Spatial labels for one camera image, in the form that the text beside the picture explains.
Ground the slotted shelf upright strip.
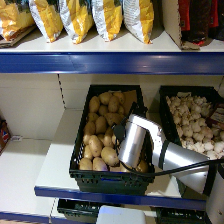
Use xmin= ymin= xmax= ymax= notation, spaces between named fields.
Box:
xmin=57 ymin=73 xmax=67 ymax=110

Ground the brown cardboard sheet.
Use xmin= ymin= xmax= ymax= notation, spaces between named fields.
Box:
xmin=122 ymin=89 xmax=139 ymax=115

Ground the dark red packet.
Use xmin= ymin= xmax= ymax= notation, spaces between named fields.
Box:
xmin=208 ymin=0 xmax=224 ymax=41

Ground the dark green crate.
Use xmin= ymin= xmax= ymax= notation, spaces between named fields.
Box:
xmin=56 ymin=198 xmax=102 ymax=224
xmin=154 ymin=206 xmax=210 ymax=224

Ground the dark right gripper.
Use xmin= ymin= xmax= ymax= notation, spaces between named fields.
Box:
xmin=112 ymin=101 xmax=148 ymax=144

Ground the long white shelf blue edge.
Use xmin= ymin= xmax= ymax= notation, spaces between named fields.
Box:
xmin=0 ymin=25 xmax=224 ymax=75

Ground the small white price label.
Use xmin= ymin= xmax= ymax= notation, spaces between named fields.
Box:
xmin=11 ymin=134 xmax=24 ymax=142

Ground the black plastic mushroom crate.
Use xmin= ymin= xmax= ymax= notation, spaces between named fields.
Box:
xmin=158 ymin=85 xmax=224 ymax=161

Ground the black cable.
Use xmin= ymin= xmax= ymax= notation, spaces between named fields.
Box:
xmin=119 ymin=157 xmax=224 ymax=178

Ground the low white shelf blue edge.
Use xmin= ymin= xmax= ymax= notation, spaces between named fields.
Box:
xmin=0 ymin=137 xmax=56 ymax=224

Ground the white mushroom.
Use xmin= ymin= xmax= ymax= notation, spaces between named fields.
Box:
xmin=205 ymin=149 xmax=218 ymax=160
xmin=172 ymin=114 xmax=183 ymax=125
xmin=194 ymin=95 xmax=207 ymax=106
xmin=193 ymin=141 xmax=206 ymax=154
xmin=193 ymin=132 xmax=205 ymax=142
xmin=170 ymin=96 xmax=182 ymax=108
xmin=182 ymin=124 xmax=194 ymax=137
xmin=201 ymin=126 xmax=214 ymax=139
xmin=203 ymin=139 xmax=215 ymax=150
xmin=191 ymin=120 xmax=202 ymax=134
xmin=178 ymin=103 xmax=190 ymax=116
xmin=213 ymin=141 xmax=224 ymax=154

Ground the black plastic potato crate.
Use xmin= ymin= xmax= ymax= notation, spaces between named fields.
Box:
xmin=68 ymin=84 xmax=156 ymax=195

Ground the beige cardboard display box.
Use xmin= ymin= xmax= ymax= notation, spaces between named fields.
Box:
xmin=161 ymin=0 xmax=202 ymax=51

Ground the dark brown packet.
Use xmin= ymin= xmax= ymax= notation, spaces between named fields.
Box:
xmin=187 ymin=0 xmax=213 ymax=47

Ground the yellow white snack bag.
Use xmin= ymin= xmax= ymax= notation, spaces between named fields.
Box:
xmin=28 ymin=0 xmax=64 ymax=44
xmin=0 ymin=0 xmax=36 ymax=42
xmin=91 ymin=0 xmax=124 ymax=43
xmin=122 ymin=0 xmax=155 ymax=45
xmin=59 ymin=0 xmax=95 ymax=45

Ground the flat brown cardboard tray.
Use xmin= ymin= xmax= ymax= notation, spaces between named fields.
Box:
xmin=0 ymin=24 xmax=37 ymax=49

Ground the red blue carton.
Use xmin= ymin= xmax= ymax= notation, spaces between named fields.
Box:
xmin=0 ymin=119 xmax=12 ymax=155

